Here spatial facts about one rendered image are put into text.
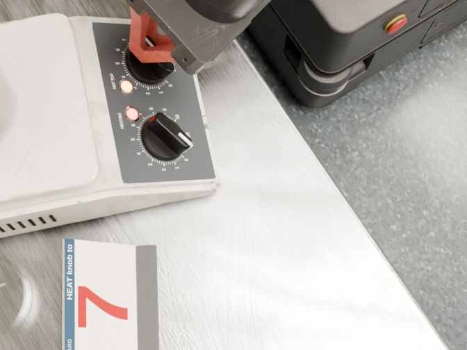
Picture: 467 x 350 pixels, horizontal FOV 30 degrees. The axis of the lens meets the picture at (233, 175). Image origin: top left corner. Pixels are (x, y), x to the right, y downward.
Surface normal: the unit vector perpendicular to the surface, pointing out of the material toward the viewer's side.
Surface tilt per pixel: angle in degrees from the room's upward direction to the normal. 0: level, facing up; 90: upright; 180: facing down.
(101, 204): 90
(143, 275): 0
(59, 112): 0
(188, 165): 30
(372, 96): 0
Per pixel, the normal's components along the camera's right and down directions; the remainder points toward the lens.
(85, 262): 0.67, -0.22
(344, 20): 0.04, -0.25
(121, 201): 0.22, 0.95
